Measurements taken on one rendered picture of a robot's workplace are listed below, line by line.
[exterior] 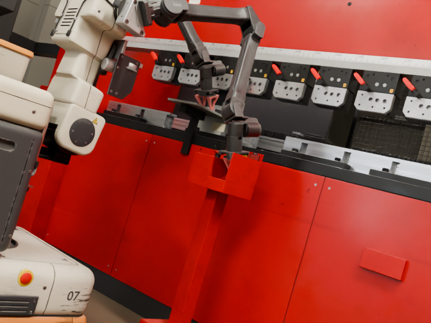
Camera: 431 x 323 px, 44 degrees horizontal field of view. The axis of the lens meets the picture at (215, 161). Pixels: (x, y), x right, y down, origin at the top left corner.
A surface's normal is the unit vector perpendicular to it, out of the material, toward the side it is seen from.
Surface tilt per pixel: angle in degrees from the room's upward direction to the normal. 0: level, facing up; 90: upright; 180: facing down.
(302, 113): 90
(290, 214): 90
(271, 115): 90
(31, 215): 90
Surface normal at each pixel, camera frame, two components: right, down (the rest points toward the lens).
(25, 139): 0.69, 0.18
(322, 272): -0.59, -0.21
